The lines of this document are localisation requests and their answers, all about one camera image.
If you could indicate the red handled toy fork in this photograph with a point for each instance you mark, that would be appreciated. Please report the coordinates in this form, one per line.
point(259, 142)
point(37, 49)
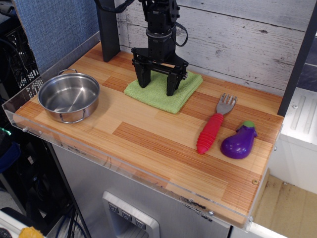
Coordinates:
point(208, 135)

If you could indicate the dark vertical post left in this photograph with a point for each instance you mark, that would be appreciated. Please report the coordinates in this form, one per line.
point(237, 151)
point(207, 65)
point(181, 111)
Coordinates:
point(108, 29)

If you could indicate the purple toy eggplant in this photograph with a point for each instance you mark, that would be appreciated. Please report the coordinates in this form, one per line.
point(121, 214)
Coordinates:
point(240, 145)

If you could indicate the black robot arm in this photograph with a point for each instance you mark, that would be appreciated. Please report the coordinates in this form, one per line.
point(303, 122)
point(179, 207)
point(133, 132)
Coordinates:
point(161, 17)

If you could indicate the blue fabric panel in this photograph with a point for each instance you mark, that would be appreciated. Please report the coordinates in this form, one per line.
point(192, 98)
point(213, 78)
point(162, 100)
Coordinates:
point(54, 28)

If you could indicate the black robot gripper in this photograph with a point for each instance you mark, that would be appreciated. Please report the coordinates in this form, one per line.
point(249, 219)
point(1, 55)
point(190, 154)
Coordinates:
point(159, 56)

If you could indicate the white appliance at right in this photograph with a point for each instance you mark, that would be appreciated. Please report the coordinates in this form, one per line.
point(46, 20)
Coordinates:
point(294, 156)

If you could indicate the stainless steel pot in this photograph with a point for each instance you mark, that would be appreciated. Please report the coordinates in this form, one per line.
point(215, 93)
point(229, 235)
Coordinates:
point(69, 97)

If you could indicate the clear acrylic table guard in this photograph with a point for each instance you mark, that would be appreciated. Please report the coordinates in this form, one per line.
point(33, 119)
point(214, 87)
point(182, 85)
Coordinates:
point(157, 148)

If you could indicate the black plastic crate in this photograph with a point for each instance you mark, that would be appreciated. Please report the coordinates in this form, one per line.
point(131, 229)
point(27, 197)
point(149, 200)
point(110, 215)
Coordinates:
point(18, 64)

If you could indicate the dark vertical post right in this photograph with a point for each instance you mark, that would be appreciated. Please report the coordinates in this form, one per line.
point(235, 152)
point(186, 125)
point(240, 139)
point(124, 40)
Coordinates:
point(299, 63)

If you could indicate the silver toy fridge cabinet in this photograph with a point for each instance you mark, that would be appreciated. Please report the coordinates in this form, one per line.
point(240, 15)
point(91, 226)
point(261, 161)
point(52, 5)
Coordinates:
point(88, 181)

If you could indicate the dark vertical post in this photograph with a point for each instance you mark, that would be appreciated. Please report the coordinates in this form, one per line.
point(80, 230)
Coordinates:
point(108, 29)
point(299, 63)

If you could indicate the green cloth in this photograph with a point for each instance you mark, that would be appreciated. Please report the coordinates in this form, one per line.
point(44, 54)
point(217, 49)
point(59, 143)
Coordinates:
point(154, 94)

